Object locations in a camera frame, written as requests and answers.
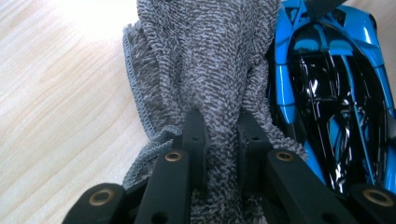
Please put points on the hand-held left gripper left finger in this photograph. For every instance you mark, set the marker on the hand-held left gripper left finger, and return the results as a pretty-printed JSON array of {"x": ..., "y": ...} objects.
[{"x": 196, "y": 146}]

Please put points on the blue toy car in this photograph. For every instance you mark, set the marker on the blue toy car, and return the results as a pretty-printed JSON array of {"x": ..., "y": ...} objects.
[{"x": 330, "y": 93}]

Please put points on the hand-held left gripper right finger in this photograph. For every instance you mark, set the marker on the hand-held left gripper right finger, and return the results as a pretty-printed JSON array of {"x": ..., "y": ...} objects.
[{"x": 253, "y": 149}]

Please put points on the grey terry towel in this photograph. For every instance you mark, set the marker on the grey terry towel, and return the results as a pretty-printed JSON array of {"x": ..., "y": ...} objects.
[{"x": 208, "y": 62}]

